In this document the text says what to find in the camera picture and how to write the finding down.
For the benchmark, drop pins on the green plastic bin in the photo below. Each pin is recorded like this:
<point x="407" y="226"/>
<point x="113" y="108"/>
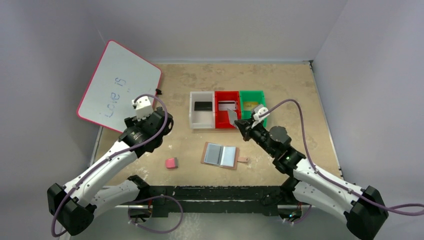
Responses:
<point x="250" y="96"/>

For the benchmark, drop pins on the pink framed whiteboard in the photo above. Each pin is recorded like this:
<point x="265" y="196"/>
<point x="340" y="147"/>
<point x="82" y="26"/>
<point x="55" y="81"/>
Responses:
<point x="119" y="77"/>

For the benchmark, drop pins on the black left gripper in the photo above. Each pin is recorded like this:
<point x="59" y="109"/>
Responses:
<point x="133" y="121"/>

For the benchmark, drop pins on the white plastic bin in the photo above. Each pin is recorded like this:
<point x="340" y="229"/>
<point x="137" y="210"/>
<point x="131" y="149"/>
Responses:
<point x="201" y="119"/>

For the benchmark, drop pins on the pink eraser block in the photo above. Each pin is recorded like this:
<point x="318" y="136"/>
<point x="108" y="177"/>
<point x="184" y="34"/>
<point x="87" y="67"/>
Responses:
<point x="171" y="163"/>

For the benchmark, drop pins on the silver striped card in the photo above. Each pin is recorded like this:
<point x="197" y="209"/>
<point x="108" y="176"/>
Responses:
<point x="227" y="105"/>

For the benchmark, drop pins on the black card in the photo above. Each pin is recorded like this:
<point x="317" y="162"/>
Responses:
<point x="205" y="106"/>

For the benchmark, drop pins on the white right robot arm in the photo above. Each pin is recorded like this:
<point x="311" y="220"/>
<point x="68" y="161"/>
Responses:
<point x="313" y="185"/>

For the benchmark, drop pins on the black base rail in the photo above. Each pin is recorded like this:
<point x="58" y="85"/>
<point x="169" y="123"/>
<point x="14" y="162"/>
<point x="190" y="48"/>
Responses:
<point x="268" y="201"/>

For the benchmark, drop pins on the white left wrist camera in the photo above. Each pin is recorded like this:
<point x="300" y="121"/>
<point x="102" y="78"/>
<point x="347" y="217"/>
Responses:
<point x="143" y="108"/>

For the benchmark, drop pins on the gold card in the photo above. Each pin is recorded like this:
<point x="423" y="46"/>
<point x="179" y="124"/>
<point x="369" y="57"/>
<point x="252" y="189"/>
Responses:
<point x="249" y="105"/>

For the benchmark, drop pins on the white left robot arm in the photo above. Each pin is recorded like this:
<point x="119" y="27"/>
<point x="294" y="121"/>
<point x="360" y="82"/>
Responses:
<point x="75" y="204"/>

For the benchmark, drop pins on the brown leather card holder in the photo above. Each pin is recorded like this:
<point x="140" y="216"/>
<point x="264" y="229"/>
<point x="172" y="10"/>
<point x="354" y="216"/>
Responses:
<point x="222" y="156"/>

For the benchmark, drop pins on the red plastic bin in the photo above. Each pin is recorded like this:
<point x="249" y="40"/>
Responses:
<point x="221" y="117"/>

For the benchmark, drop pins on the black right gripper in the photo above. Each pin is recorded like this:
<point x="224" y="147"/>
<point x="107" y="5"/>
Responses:
<point x="247" y="126"/>

